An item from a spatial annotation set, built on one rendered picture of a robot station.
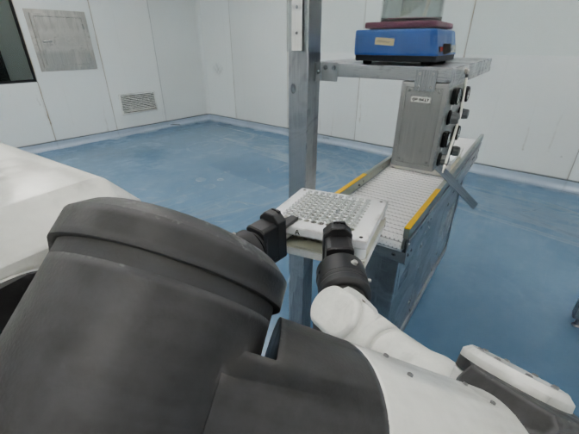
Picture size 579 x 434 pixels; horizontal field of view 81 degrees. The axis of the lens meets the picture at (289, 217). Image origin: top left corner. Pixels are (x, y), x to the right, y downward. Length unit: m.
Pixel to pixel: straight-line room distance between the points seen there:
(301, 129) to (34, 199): 0.77
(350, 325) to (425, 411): 0.28
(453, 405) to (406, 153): 0.74
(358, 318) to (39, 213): 0.36
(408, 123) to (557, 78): 3.31
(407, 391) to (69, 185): 0.21
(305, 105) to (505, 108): 3.42
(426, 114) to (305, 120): 0.29
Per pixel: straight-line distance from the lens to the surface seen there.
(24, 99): 5.57
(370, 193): 1.27
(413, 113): 0.87
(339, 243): 0.64
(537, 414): 0.27
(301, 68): 0.92
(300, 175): 0.97
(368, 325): 0.45
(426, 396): 0.19
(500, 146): 4.27
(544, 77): 4.14
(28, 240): 0.22
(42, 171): 0.27
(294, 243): 0.77
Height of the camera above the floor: 1.28
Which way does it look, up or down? 27 degrees down
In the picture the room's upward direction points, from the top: straight up
